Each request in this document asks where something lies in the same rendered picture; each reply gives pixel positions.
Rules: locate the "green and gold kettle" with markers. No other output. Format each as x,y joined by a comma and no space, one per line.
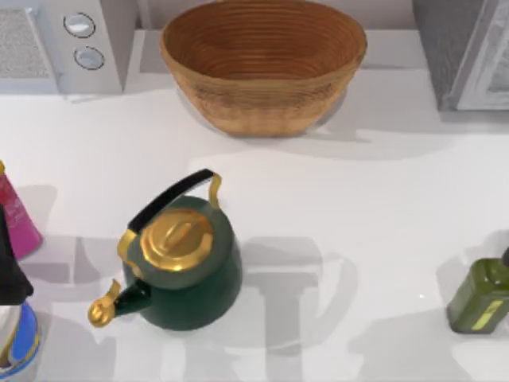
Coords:
191,262

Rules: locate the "woven wooden basket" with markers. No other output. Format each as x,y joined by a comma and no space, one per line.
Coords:
262,79

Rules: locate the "microwave knob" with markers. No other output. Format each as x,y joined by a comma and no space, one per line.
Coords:
89,57
79,24

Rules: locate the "pink bottle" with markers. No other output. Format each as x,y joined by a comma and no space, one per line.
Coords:
18,223

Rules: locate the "green bottle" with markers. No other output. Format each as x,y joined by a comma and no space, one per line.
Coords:
483,294

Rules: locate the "pale microwave oven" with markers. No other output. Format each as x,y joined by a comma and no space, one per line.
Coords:
51,44

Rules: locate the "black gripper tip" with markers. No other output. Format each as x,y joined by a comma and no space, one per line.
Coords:
10,266

